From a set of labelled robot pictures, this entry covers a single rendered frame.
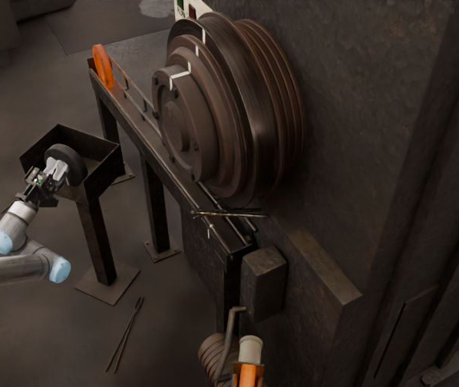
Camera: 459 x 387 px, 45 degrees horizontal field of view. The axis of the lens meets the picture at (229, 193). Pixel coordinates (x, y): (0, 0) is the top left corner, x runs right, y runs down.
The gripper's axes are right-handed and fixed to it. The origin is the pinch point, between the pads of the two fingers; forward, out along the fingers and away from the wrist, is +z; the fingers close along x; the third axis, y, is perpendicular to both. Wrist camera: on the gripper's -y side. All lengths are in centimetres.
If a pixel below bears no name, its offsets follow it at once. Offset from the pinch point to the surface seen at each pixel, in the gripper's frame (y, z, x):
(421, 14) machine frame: 84, 6, -99
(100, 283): -70, -16, 1
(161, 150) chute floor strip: -18.1, 25.9, -18.0
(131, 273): -72, -6, -8
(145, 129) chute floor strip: -22.3, 34.5, -4.8
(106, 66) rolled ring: -19, 55, 25
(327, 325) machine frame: 7, -19, -98
